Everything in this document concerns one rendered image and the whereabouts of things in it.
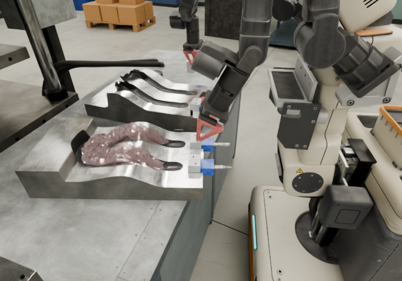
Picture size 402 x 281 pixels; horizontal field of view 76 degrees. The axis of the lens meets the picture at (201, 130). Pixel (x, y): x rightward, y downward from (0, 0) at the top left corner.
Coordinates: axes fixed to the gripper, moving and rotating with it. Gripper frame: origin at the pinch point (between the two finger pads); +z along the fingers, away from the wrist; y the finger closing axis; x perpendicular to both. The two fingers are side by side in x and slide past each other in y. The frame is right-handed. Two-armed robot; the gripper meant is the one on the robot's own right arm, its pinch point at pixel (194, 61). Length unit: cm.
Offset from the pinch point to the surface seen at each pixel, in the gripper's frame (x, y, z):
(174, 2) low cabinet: -279, -602, 71
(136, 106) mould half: -10.8, 36.2, 5.6
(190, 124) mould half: 11.2, 36.1, 10.1
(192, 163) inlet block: 20, 58, 8
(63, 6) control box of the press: -72, -5, -21
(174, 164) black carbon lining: 14, 57, 11
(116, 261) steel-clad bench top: 12, 87, 16
